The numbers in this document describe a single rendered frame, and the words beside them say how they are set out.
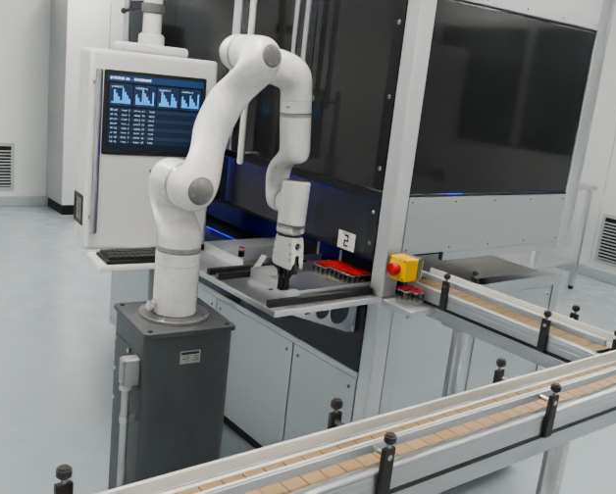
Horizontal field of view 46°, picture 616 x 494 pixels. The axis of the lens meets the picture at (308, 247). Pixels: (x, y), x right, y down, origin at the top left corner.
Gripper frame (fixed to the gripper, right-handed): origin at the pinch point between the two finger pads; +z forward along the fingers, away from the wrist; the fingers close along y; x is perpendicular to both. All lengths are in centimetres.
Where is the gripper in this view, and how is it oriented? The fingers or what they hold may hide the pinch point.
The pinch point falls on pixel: (282, 282)
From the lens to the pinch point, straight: 218.9
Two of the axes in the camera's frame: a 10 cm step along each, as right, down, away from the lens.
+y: -6.1, -2.5, 7.6
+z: -1.3, 9.7, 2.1
